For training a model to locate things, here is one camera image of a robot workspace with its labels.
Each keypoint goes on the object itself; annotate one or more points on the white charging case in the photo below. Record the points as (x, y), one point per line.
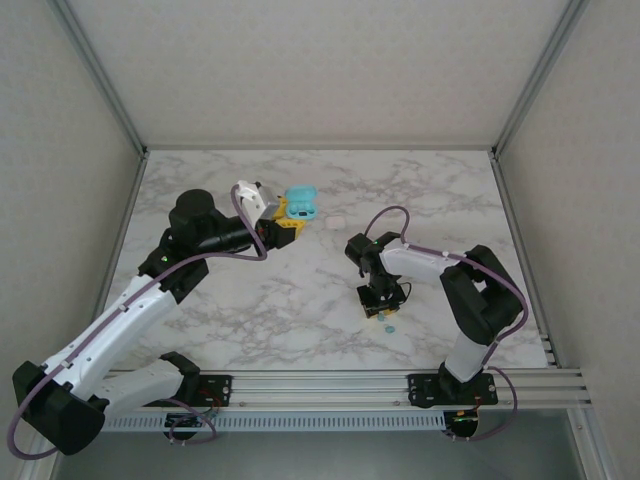
(334, 222)

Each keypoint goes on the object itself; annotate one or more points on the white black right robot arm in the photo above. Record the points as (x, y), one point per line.
(467, 360)

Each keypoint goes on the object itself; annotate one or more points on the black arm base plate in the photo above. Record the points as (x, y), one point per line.
(425, 390)
(220, 387)

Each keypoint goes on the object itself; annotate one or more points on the controller board with lights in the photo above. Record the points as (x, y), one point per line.
(190, 421)
(462, 422)

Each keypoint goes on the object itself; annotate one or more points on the blue cup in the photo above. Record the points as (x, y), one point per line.
(302, 195)

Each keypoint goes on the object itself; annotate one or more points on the aluminium frame rail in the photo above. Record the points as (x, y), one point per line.
(127, 210)
(320, 148)
(508, 200)

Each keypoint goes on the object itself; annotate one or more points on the wide aluminium mounting rail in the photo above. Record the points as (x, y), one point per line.
(320, 390)

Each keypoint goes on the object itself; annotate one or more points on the aluminium frame post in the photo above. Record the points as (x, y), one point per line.
(100, 75)
(45, 470)
(587, 450)
(537, 75)

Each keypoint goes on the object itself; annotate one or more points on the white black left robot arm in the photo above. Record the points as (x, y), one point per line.
(115, 325)

